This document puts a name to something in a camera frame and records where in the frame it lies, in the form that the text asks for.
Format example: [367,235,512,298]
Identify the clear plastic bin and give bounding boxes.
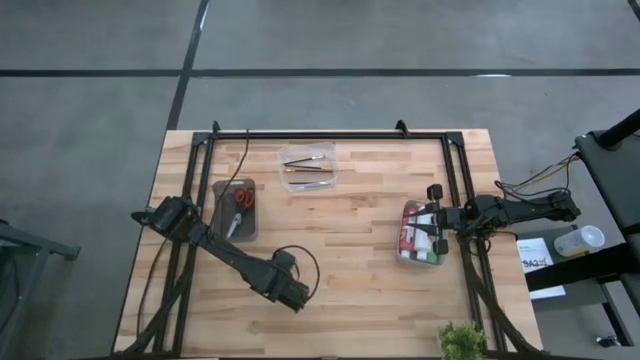
[277,141,341,194]

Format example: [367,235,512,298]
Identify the left arm base cable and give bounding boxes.
[207,128,251,231]

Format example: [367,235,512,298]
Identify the translucent plastic cup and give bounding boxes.
[553,224,606,259]

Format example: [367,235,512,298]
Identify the black metal rig frame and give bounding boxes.
[112,119,546,359]

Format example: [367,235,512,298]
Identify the red paint bottle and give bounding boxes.
[401,202,420,260]

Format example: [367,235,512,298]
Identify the dark smoky plastic bin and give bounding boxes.
[211,178,260,244]

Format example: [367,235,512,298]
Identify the green plant white pot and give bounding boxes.
[437,321,489,360]

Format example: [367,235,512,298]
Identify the green paint bottle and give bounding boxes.
[403,200,448,265]

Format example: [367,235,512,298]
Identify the black desk with strut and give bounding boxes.
[574,109,640,236]

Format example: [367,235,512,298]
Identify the black side table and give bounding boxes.
[514,223,640,346]

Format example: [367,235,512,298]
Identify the white paint bottle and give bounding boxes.
[417,213,434,262]

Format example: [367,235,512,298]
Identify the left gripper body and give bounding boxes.
[268,271,313,315]

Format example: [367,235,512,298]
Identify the right arm base cable bundle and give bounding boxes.
[493,152,582,201]

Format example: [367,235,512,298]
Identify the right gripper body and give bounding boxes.
[439,205,469,233]

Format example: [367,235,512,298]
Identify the grey metal stand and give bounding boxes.
[0,213,81,360]

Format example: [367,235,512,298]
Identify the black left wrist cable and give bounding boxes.
[272,243,322,302]

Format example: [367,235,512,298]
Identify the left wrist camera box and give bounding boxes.
[271,248,300,274]

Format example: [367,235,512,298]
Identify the red-handled scissors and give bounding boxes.
[225,189,251,240]

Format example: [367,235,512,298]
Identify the white paper sheet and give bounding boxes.
[517,237,567,301]

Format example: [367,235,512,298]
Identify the light grey plastic bin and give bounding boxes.
[396,198,450,267]

